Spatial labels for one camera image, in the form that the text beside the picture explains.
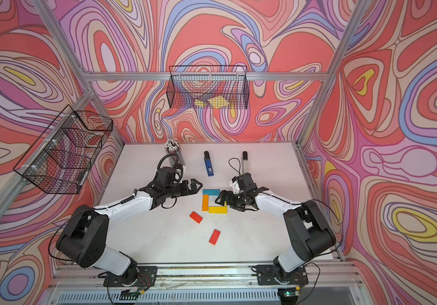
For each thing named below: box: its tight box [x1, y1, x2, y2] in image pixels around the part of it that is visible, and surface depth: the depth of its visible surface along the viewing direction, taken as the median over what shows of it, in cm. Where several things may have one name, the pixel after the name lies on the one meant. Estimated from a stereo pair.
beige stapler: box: [242, 151, 249, 175], surface depth 107 cm
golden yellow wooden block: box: [208, 205, 229, 215], surface depth 93 cm
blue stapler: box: [203, 150, 215, 177], surface depth 110 cm
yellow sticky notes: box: [194, 95, 230, 109], surface depth 92 cm
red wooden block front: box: [208, 228, 221, 246], surface depth 84 cm
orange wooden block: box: [201, 194, 209, 212], surface depth 95 cm
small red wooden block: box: [189, 210, 203, 224], surface depth 90 cm
